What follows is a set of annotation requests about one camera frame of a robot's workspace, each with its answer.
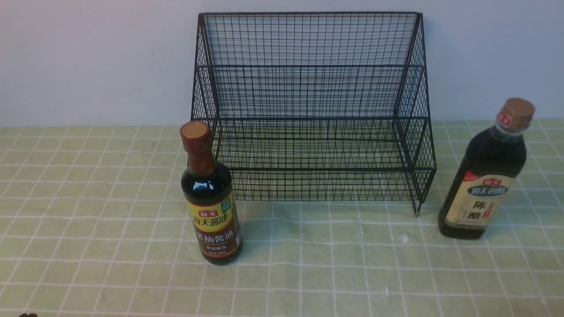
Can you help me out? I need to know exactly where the dark soy sauce bottle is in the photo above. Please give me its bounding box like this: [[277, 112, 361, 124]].
[[180, 120, 242, 265]]

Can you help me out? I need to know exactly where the green checkered tablecloth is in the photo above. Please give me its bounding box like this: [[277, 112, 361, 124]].
[[0, 119, 564, 317]]

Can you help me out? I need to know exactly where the black wire mesh shelf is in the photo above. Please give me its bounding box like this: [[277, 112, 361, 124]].
[[191, 11, 437, 215]]

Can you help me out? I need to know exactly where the dark vinegar bottle beige label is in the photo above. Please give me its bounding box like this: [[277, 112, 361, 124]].
[[438, 98, 535, 240]]

